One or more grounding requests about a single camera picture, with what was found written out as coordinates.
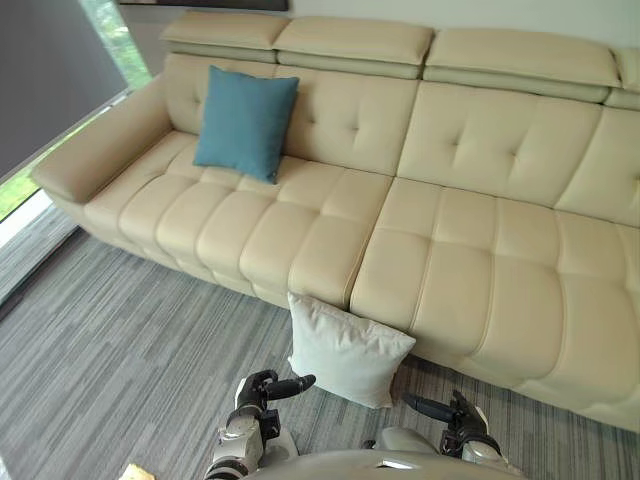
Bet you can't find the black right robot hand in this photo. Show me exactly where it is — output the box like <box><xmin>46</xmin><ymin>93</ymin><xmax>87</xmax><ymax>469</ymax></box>
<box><xmin>402</xmin><ymin>389</ymin><xmax>489</xmax><ymax>446</ymax></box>

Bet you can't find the white square cushion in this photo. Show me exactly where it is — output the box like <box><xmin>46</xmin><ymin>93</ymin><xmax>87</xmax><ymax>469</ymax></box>
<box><xmin>286</xmin><ymin>292</ymin><xmax>417</xmax><ymax>410</ymax></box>

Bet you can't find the silver robot torso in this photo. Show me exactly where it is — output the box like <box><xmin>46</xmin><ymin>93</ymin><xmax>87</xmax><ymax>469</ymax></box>
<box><xmin>249</xmin><ymin>425</ymin><xmax>506</xmax><ymax>480</ymax></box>

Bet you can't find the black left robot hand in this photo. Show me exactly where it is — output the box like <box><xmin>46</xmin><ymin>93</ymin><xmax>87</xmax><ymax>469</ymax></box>
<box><xmin>234</xmin><ymin>369</ymin><xmax>317</xmax><ymax>412</ymax></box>

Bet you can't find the cream leather sofa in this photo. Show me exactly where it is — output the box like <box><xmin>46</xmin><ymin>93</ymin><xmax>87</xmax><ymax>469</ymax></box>
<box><xmin>30</xmin><ymin>9</ymin><xmax>640</xmax><ymax>434</ymax></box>

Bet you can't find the grey roller window blind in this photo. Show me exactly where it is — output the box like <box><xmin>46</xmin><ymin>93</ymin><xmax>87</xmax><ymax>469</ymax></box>
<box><xmin>0</xmin><ymin>0</ymin><xmax>132</xmax><ymax>182</ymax></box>

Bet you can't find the teal square cushion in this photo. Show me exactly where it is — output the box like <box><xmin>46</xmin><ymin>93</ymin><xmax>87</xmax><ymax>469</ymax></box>
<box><xmin>192</xmin><ymin>64</ymin><xmax>301</xmax><ymax>185</ymax></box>

